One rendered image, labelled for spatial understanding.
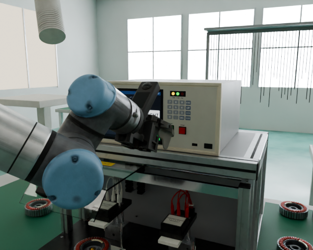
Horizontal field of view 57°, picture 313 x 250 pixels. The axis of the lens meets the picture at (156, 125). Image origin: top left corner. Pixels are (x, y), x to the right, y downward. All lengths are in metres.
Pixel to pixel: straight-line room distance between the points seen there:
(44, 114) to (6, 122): 1.54
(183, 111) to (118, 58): 7.47
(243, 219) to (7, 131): 0.65
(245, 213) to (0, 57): 5.88
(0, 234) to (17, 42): 5.58
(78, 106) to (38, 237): 0.80
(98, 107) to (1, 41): 5.95
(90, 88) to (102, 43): 8.10
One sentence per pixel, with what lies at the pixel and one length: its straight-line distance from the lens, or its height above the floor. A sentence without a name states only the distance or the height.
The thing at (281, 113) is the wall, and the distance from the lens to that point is 7.12.
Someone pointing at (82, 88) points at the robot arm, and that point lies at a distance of 0.50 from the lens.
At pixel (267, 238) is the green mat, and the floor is 0.75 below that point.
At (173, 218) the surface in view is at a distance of 0.90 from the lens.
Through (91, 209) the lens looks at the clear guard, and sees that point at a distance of 0.74.
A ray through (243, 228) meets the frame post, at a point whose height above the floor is 0.93.
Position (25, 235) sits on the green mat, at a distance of 1.25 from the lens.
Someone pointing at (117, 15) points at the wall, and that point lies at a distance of 8.41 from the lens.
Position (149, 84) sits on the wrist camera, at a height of 1.32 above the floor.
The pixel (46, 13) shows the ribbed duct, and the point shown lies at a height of 1.70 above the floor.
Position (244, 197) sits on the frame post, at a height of 1.02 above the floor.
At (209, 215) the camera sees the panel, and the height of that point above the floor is 0.87.
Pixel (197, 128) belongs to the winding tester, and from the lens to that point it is 0.84.
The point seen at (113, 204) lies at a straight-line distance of 0.99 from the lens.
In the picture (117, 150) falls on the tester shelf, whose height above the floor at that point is 1.10.
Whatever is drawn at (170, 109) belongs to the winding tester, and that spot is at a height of 1.24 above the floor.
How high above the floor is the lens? 1.35
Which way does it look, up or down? 11 degrees down
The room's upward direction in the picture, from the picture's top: straight up
